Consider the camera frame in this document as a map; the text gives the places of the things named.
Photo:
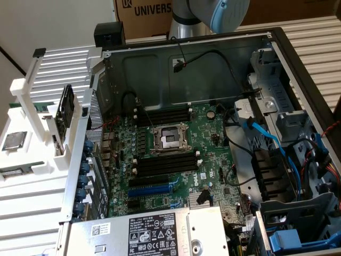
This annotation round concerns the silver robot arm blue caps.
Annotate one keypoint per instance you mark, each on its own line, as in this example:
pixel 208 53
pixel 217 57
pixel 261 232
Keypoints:
pixel 186 16

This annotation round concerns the green RAM stick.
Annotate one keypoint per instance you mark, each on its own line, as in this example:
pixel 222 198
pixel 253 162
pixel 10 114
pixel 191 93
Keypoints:
pixel 10 172
pixel 42 108

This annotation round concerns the green Dell motherboard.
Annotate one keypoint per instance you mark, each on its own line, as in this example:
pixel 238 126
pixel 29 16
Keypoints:
pixel 202 149

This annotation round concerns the black silver PC case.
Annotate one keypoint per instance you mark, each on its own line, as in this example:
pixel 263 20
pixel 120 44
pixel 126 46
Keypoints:
pixel 149 80

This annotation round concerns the blue plastic disk caddy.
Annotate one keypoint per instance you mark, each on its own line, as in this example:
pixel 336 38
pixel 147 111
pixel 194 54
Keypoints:
pixel 285 240

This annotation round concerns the thin silver locking lever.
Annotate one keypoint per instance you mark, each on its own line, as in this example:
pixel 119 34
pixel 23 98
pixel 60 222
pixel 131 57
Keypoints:
pixel 146 114

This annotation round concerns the silver coin battery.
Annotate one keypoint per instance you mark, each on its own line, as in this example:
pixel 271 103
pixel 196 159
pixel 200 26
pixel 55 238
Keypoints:
pixel 211 115

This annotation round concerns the white parts rack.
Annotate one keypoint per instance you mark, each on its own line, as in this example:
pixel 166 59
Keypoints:
pixel 16 122

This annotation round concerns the printed cardboard box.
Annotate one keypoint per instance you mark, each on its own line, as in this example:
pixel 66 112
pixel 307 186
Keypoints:
pixel 144 24

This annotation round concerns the black plastic box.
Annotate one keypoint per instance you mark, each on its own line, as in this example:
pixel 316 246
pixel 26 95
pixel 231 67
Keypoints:
pixel 109 34

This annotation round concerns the long black expansion slot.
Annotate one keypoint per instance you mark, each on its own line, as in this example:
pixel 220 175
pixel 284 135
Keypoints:
pixel 149 181

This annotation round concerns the grey plastic disk bay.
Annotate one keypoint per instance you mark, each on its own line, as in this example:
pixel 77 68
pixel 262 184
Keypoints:
pixel 298 213

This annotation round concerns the silver CPU chip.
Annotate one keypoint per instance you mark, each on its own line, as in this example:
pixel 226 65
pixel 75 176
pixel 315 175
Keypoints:
pixel 14 140

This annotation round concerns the silver rear port block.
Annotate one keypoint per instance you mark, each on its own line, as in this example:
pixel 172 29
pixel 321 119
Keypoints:
pixel 108 136
pixel 108 145
pixel 106 166
pixel 106 156

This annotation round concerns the short black expansion slot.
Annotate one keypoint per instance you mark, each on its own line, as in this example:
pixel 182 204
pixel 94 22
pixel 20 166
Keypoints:
pixel 133 204

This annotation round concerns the black drive in fixture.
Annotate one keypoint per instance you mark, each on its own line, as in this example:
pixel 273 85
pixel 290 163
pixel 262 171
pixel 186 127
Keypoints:
pixel 66 106

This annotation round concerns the plain brown cardboard box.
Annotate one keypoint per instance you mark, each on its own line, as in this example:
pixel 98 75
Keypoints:
pixel 293 10

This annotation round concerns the blue card retention clip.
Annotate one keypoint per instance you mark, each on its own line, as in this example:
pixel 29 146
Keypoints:
pixel 80 194
pixel 82 180
pixel 78 208
pixel 84 167
pixel 89 147

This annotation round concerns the silver metal disk bay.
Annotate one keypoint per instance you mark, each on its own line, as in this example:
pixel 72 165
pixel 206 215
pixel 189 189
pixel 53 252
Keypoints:
pixel 266 88

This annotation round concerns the blue expansion slot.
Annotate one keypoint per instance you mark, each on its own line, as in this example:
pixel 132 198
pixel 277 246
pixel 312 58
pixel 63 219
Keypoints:
pixel 149 190

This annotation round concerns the silver power supply unit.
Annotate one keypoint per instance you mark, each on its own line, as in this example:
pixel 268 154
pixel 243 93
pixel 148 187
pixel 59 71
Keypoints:
pixel 117 234

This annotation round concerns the silver finned heatsink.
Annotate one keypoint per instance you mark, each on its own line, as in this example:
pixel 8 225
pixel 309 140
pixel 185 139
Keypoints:
pixel 195 200

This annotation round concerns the black RAM slot white latch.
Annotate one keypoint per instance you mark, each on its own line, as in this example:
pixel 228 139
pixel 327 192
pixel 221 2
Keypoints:
pixel 165 120
pixel 165 113
pixel 167 171
pixel 167 162

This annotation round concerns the silver CPU socket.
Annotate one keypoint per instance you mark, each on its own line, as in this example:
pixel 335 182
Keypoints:
pixel 160 140

